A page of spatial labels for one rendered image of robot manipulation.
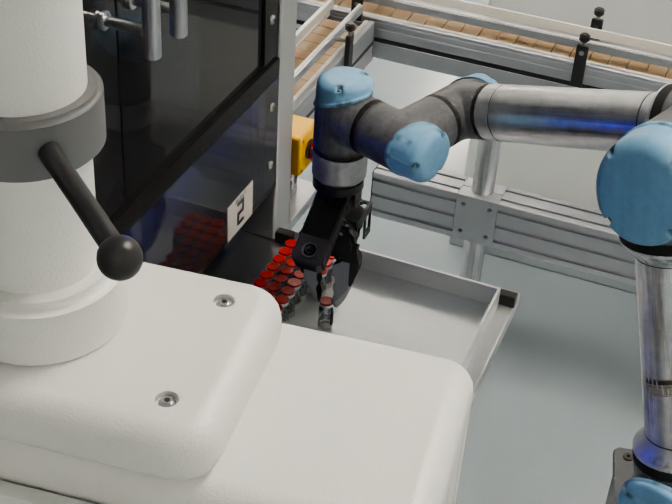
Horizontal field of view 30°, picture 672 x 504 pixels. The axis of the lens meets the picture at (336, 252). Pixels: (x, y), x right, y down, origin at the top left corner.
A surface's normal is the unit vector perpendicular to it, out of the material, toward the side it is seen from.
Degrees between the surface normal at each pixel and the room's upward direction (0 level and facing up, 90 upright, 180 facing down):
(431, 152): 90
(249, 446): 0
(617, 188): 83
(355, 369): 0
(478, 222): 90
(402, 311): 0
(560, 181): 90
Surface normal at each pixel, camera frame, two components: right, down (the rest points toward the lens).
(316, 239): -0.15, -0.40
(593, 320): 0.05, -0.81
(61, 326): 0.42, 0.55
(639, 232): -0.69, 0.28
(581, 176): -0.37, 0.52
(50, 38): 0.68, 0.46
